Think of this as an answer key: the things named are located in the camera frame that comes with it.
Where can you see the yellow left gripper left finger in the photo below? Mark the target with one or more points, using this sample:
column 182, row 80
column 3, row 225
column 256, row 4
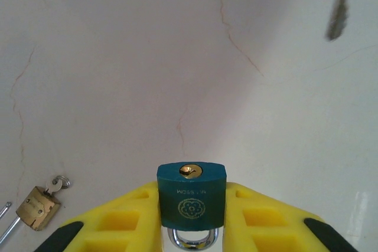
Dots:
column 118, row 219

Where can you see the brass padlock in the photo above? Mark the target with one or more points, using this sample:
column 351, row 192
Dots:
column 37, row 209

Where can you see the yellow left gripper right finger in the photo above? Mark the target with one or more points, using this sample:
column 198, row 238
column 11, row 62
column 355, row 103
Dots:
column 265, row 219

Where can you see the blue padlock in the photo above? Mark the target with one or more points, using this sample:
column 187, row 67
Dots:
column 192, row 199

